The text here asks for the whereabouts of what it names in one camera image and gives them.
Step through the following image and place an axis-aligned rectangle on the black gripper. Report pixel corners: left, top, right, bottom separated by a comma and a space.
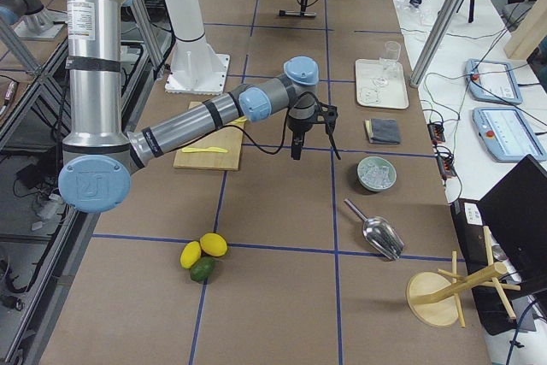
288, 106, 315, 160

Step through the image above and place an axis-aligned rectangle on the steel muddler black tip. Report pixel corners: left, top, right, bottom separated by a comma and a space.
278, 9, 317, 19

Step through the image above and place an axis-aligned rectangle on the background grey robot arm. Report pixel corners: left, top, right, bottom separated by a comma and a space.
1, 0, 44, 26

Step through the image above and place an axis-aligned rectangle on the yellow whole lemon right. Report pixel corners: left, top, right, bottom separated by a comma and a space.
199, 233, 228, 257

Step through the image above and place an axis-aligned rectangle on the yellow whole lemon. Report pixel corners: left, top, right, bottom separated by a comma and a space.
199, 233, 228, 257
179, 241, 202, 269

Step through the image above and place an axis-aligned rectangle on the yellow whole lemon left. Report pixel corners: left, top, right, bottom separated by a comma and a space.
179, 241, 202, 269

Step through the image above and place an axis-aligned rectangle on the bamboo cutting board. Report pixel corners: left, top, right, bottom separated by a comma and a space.
173, 117, 247, 171

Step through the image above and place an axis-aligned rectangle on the green bowl with ice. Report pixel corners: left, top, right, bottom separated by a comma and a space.
356, 156, 397, 192

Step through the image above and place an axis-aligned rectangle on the grey folded cloth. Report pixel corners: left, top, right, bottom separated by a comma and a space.
365, 118, 402, 144

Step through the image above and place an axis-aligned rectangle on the yellow plastic knife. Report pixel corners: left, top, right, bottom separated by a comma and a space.
179, 146, 228, 154

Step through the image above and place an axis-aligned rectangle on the cream serving tray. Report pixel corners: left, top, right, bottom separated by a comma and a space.
355, 59, 409, 109

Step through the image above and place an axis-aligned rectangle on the clear wine glass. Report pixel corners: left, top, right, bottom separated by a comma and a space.
373, 41, 401, 87

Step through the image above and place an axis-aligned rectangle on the steel ice scoop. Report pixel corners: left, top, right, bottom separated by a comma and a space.
344, 198, 404, 261

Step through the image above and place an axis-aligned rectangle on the green lime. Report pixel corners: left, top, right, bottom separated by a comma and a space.
190, 256, 216, 282

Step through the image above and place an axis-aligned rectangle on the upper teach pendant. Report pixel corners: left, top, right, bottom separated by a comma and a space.
464, 59, 523, 105

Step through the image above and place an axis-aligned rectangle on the teach pendant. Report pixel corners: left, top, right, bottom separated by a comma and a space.
472, 108, 546, 163
464, 59, 523, 105

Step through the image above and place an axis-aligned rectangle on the wooden mug tree stand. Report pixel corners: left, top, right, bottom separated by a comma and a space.
406, 226, 520, 327

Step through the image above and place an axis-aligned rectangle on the lower teach pendant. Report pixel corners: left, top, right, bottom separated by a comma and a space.
472, 108, 546, 163

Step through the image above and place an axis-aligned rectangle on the black laptop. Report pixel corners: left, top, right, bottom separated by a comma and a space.
450, 155, 546, 314

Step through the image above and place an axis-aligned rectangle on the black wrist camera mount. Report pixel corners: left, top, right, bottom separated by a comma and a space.
320, 103, 341, 160

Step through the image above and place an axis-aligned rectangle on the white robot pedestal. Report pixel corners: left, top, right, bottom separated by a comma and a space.
164, 0, 230, 95

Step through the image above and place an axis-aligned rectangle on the aluminium frame post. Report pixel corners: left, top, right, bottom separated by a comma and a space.
409, 0, 463, 88

